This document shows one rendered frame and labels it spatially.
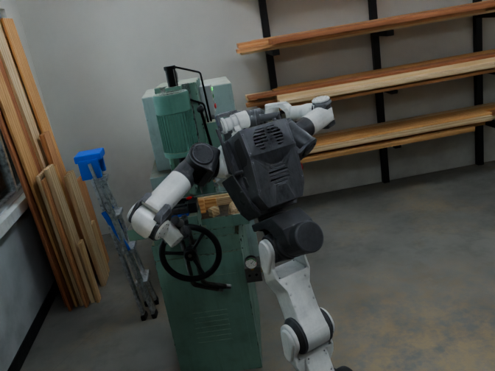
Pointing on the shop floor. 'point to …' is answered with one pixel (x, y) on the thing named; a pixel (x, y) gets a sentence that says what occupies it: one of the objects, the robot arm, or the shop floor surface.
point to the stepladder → (97, 164)
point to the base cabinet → (213, 314)
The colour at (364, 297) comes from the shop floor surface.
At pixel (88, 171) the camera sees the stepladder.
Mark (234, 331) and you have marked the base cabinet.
